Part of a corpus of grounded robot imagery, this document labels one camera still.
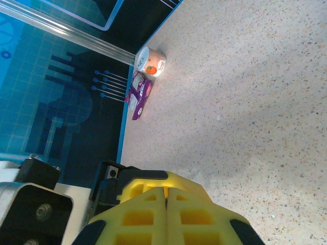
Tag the purple snack packet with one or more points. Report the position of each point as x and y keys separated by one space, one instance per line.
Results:
x=140 y=95

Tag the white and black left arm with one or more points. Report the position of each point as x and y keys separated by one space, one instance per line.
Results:
x=38 y=206

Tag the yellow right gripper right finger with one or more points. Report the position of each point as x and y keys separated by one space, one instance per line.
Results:
x=194 y=219

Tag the aluminium frame post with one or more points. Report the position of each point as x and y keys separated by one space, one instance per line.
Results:
x=64 y=29

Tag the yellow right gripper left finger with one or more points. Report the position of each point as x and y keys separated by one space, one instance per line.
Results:
x=143 y=219

